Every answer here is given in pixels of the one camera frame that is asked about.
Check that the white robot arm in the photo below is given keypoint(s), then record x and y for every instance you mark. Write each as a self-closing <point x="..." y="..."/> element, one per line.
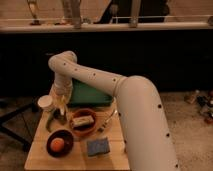
<point x="144" y="126"/>

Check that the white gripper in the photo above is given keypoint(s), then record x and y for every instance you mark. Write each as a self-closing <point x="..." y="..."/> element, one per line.
<point x="66" y="93"/>

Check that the green banana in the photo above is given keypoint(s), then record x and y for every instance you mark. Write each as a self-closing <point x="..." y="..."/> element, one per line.
<point x="49" y="120"/>

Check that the dark brown bowl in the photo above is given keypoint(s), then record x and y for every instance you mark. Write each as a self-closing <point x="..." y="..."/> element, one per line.
<point x="68" y="139"/>

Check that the green plastic tray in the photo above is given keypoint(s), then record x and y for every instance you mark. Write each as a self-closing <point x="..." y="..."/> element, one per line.
<point x="84" y="95"/>

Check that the wooden table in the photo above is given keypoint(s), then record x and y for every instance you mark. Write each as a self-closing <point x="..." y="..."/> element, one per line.
<point x="77" y="159"/>

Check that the metal fork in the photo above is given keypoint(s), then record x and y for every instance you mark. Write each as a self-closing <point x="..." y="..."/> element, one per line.
<point x="105" y="123"/>

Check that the bread sandwich in bowl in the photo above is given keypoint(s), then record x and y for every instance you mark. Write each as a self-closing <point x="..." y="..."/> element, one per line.
<point x="82" y="121"/>

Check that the blue sponge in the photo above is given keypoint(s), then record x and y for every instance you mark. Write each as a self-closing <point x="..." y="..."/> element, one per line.
<point x="98" y="147"/>

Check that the orange bowl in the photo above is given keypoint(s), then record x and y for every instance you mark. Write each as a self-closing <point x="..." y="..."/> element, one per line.
<point x="84" y="130"/>

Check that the orange fruit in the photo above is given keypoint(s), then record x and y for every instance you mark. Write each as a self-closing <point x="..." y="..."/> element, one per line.
<point x="57" y="144"/>

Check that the white cup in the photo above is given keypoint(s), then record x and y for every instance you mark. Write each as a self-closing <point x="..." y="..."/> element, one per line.
<point x="46" y="103"/>

